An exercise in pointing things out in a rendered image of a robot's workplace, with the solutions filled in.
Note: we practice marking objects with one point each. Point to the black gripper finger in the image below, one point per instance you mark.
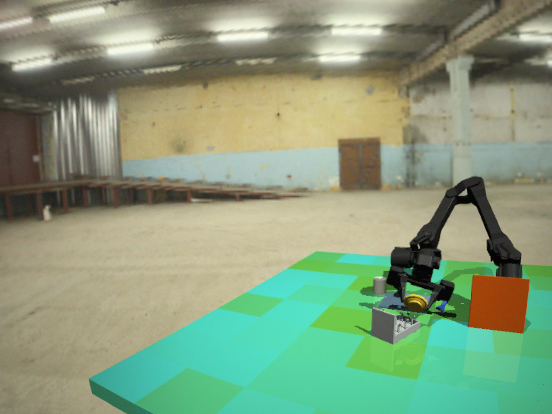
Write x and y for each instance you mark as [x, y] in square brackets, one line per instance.
[436, 295]
[400, 284]

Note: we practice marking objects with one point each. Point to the white cylinder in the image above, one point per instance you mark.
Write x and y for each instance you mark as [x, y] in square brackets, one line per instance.
[379, 285]

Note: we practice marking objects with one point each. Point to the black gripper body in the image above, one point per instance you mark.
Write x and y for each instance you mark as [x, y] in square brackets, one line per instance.
[421, 279]

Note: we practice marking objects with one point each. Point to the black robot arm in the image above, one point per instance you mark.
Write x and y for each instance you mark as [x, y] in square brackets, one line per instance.
[428, 257]

